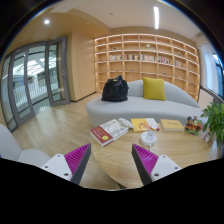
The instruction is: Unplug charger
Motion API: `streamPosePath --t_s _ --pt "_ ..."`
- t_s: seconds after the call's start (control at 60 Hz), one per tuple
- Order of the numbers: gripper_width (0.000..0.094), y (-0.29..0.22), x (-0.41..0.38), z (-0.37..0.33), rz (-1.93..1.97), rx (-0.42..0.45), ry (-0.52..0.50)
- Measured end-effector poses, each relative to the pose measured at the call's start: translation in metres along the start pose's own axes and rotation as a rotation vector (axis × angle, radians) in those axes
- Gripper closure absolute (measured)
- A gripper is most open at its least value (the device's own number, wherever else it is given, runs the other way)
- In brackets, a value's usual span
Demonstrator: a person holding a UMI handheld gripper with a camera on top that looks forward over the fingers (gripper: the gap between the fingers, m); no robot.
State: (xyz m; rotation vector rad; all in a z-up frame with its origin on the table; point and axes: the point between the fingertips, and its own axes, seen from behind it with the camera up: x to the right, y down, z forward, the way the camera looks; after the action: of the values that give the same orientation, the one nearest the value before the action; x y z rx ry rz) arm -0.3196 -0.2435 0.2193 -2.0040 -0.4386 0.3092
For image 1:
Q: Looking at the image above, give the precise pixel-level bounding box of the green potted plant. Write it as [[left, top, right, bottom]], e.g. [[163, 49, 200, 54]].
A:
[[202, 102, 224, 146]]

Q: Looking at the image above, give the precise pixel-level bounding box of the tan yellow book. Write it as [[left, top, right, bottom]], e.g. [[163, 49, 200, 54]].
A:
[[160, 119, 184, 131]]

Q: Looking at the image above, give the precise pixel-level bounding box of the colourful figurine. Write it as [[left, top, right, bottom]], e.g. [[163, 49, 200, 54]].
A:
[[184, 116, 203, 135]]

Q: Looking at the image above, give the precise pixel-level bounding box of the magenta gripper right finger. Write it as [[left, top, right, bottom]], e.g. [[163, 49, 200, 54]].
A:
[[132, 144, 181, 185]]

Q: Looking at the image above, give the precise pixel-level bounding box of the white grey book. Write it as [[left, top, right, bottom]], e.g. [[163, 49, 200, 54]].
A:
[[101, 119, 129, 140]]

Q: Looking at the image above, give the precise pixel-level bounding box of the red book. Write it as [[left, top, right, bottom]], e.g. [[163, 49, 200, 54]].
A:
[[90, 126, 113, 146]]

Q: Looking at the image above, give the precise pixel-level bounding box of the white cable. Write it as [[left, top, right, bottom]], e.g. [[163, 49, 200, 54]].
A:
[[146, 145, 158, 155]]

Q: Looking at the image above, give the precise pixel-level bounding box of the yellow cushion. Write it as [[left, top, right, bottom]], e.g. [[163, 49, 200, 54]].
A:
[[143, 77, 166, 101]]

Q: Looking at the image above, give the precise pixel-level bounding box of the white cloth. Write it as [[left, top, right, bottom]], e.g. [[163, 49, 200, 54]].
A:
[[118, 118, 134, 129]]

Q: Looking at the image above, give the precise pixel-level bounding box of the white charger plug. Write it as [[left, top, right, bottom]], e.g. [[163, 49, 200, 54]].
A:
[[148, 129, 157, 137]]

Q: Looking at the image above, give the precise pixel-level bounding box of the grey framed glass door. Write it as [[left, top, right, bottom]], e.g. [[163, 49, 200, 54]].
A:
[[0, 37, 70, 131]]

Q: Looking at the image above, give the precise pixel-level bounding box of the wooden wall bookshelf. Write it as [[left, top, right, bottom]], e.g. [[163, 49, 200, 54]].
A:
[[94, 33, 200, 101]]

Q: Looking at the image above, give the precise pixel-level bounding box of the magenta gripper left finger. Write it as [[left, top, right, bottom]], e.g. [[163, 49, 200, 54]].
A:
[[42, 143, 91, 185]]

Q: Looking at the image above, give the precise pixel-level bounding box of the black backpack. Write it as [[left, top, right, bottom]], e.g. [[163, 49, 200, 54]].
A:
[[101, 75, 129, 102]]

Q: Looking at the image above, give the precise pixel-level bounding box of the grey curved sofa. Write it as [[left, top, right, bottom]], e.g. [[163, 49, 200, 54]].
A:
[[86, 80, 202, 127]]

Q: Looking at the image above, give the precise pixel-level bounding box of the grey armchair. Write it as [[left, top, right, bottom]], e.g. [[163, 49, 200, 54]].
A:
[[0, 124, 51, 167]]

